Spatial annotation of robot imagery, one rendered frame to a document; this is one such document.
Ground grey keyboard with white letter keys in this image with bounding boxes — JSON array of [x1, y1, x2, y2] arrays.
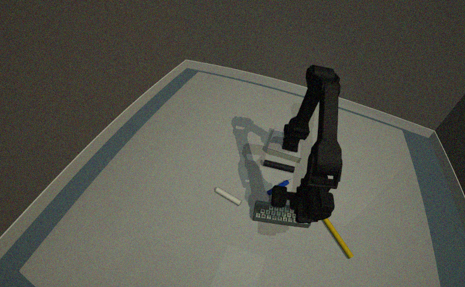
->
[[253, 200, 311, 228]]

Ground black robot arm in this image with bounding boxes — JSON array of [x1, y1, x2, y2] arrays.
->
[[282, 65, 342, 223]]

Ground blue stylus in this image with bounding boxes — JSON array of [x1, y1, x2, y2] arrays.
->
[[267, 178, 293, 195]]

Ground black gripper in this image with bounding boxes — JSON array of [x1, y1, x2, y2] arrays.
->
[[271, 178, 335, 213]]

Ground dark grey cylinder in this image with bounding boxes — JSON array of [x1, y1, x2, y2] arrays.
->
[[263, 160, 295, 172]]

